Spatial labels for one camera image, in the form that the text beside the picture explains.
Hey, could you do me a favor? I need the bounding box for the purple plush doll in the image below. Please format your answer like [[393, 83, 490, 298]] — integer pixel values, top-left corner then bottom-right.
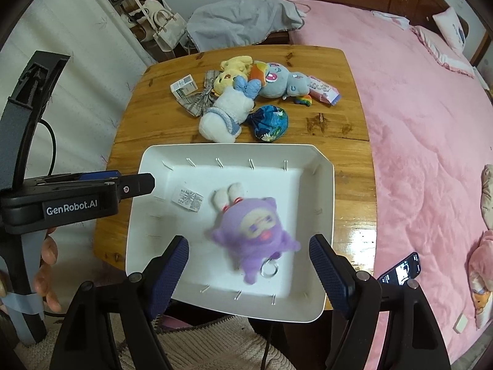
[[210, 183, 301, 285]]

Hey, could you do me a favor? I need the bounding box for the green white medicine box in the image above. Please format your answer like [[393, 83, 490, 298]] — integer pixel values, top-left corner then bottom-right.
[[170, 74, 198, 101]]

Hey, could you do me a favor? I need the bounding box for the white plush with blue bow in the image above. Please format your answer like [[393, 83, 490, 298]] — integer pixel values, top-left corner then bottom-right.
[[198, 76, 262, 143]]

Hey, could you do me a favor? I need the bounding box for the yellow plush toy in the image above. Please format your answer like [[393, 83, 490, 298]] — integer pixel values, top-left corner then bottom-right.
[[213, 56, 253, 96]]

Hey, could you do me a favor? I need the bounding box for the blue pony plush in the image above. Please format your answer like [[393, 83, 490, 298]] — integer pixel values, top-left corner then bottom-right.
[[250, 61, 310, 99]]

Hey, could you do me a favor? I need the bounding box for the person's left hand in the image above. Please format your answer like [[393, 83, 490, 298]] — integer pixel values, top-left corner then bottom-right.
[[34, 227, 62, 313]]

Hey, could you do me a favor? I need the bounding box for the white tray label sticker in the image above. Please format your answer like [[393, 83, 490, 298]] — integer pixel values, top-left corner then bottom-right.
[[171, 186, 203, 212]]

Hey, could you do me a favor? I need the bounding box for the black smartphone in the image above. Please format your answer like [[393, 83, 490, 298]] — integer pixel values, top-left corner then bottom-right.
[[378, 252, 421, 286]]

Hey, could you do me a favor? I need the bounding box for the white plastic tray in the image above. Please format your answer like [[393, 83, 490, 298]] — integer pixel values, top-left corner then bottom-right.
[[125, 143, 334, 323]]

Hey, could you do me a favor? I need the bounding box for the grey plaid bow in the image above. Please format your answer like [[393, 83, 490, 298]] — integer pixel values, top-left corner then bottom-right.
[[177, 70, 220, 118]]

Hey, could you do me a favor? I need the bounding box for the blue floral pouch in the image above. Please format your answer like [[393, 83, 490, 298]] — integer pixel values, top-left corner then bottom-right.
[[246, 105, 289, 143]]

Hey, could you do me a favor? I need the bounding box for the white handbag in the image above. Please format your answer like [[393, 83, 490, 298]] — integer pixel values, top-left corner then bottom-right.
[[141, 0, 186, 53]]

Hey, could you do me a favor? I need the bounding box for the pink bed blanket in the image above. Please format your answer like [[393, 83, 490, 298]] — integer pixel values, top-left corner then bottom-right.
[[291, 0, 492, 361]]

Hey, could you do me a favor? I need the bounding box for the pink snack packet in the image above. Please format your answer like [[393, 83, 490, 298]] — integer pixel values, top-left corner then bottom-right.
[[308, 75, 341, 106]]

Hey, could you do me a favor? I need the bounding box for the grey cloth cover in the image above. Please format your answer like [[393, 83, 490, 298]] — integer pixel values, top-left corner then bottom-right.
[[186, 0, 304, 52]]

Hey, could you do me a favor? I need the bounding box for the pink pillow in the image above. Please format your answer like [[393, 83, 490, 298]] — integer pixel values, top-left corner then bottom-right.
[[432, 7, 466, 54]]

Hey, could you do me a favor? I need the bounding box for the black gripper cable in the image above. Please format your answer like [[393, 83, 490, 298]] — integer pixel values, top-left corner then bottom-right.
[[37, 118, 58, 178]]

